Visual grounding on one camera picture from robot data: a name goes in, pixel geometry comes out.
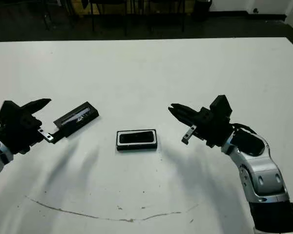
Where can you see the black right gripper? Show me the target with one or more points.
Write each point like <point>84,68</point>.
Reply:
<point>215,131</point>

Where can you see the grey office chair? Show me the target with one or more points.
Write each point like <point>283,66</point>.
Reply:
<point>47,20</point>

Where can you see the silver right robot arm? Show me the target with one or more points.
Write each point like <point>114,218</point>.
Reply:
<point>263,170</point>

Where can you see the black box base white insert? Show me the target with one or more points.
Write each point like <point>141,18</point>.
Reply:
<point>136,148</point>

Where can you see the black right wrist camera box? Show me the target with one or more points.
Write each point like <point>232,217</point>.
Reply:
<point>221,106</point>

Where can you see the black printed box lid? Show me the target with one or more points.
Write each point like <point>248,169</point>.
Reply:
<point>75,119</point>

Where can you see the dark round trash bin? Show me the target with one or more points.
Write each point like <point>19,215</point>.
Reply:
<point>203,7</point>

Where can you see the black camera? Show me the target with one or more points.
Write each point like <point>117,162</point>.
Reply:
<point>136,137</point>

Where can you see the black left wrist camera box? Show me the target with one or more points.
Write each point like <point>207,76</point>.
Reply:
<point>8,111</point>

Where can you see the black round door stop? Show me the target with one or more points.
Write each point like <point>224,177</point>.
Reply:
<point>255,10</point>

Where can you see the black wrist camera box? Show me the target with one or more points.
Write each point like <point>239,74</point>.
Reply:
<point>8,111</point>
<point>221,106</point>

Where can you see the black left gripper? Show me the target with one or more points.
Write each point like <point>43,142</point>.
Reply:
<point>19,134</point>

